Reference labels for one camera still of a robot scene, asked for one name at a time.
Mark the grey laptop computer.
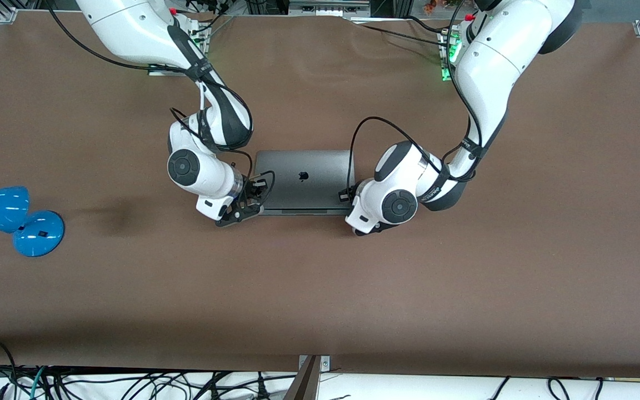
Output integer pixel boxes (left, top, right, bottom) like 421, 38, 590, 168
253, 150, 356, 216

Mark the grey power box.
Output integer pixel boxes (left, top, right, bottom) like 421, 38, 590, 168
288, 0, 371, 17

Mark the blue desk lamp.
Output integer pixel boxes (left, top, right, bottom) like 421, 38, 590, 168
0, 186, 65, 257

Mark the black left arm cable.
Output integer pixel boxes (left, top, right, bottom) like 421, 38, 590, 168
346, 0, 484, 195

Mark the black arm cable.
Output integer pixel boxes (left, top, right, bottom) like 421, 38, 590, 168
45, 0, 276, 203
346, 0, 484, 195

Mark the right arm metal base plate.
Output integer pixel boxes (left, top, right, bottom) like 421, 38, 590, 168
148, 22, 209, 77

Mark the metal table edge bracket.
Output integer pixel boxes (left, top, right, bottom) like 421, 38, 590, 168
298, 354, 331, 400

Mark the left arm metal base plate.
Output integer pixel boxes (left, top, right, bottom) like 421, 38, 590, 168
441, 28, 461, 82

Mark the long black table cable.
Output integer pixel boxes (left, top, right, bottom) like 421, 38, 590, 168
353, 22, 454, 49

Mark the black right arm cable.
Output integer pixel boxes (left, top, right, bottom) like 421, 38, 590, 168
45, 0, 276, 203

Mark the short black table cable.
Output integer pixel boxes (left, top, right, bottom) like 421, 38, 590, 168
406, 16, 446, 34

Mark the teal cable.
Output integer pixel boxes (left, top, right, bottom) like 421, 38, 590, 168
28, 366, 48, 400

